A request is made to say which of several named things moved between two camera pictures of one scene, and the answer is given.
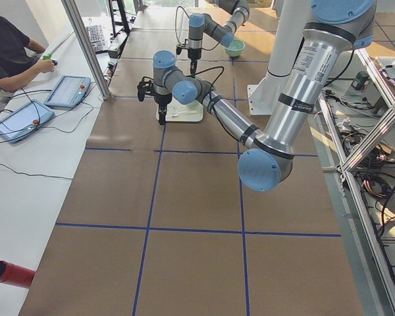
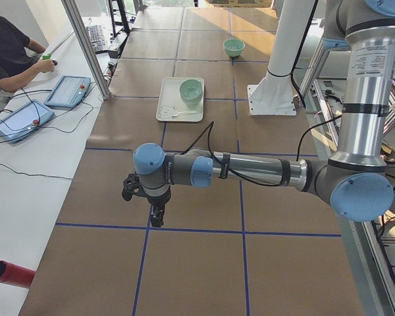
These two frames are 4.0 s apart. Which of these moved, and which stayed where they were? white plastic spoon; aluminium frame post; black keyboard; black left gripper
Moved: black left gripper
Stayed: white plastic spoon; black keyboard; aluminium frame post
